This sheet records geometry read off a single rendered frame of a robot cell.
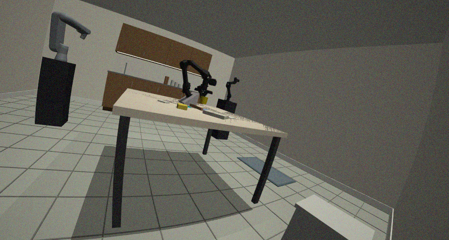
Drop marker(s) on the yellow cup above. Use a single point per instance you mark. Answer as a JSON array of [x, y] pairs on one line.
[[203, 100]]

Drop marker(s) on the yellow flat block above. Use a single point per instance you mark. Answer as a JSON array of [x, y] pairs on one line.
[[182, 106]]

